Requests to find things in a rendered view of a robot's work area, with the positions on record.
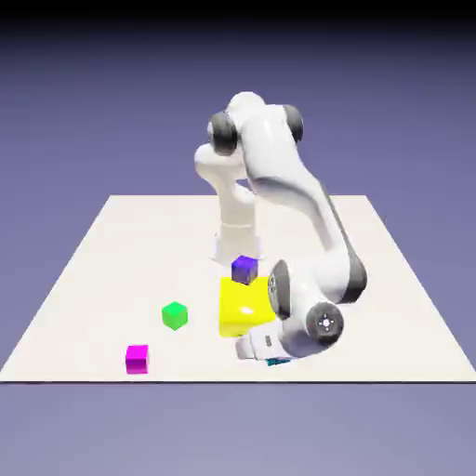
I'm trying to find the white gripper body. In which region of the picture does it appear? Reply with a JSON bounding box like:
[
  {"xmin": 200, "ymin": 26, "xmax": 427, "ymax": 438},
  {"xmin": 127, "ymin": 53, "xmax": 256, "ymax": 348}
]
[{"xmin": 234, "ymin": 325, "xmax": 288, "ymax": 363}]

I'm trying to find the small purple cube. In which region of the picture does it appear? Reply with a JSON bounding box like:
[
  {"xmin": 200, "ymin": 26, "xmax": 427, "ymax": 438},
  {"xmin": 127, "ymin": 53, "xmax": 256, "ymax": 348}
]
[{"xmin": 231, "ymin": 255, "xmax": 259, "ymax": 286}]

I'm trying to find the small green cube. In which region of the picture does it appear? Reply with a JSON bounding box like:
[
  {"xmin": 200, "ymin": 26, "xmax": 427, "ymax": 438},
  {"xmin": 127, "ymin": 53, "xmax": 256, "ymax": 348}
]
[{"xmin": 161, "ymin": 301, "xmax": 190, "ymax": 331}]

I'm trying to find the small magenta cube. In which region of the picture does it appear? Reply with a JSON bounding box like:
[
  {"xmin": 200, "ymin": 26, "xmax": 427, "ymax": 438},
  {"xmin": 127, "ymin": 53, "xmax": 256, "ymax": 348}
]
[{"xmin": 125, "ymin": 344, "xmax": 151, "ymax": 376}]

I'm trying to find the large yellow box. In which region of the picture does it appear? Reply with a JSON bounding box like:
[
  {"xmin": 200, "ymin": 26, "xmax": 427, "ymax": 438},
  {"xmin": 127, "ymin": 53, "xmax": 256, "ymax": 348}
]
[{"xmin": 218, "ymin": 276, "xmax": 278, "ymax": 338}]

